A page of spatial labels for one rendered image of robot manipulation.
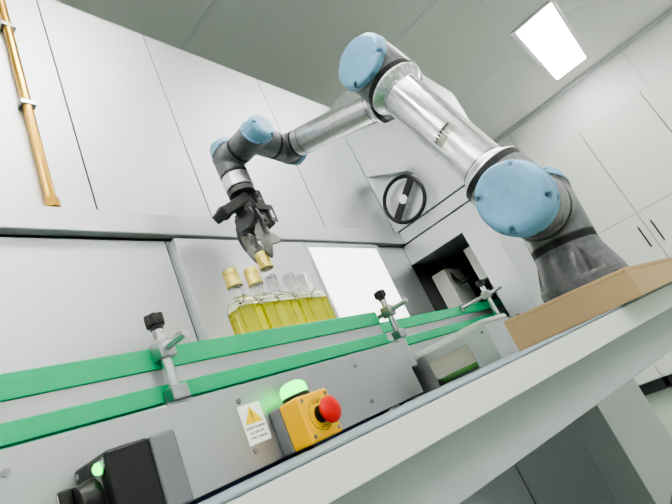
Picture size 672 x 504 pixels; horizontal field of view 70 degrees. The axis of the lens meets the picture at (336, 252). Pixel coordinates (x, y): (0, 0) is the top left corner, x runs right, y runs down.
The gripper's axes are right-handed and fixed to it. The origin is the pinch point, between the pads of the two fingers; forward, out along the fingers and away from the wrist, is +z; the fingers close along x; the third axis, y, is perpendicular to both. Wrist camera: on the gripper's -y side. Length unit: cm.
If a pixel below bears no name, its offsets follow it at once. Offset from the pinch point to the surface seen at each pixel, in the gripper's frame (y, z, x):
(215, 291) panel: -7.1, 2.6, 12.0
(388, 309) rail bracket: 15.6, 24.2, -16.2
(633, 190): 376, -24, -63
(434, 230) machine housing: 101, -11, -3
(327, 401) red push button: -27, 39, -25
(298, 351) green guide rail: -15.7, 28.2, -13.1
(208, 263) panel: -6.1, -5.3, 12.0
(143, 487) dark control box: -56, 41, -23
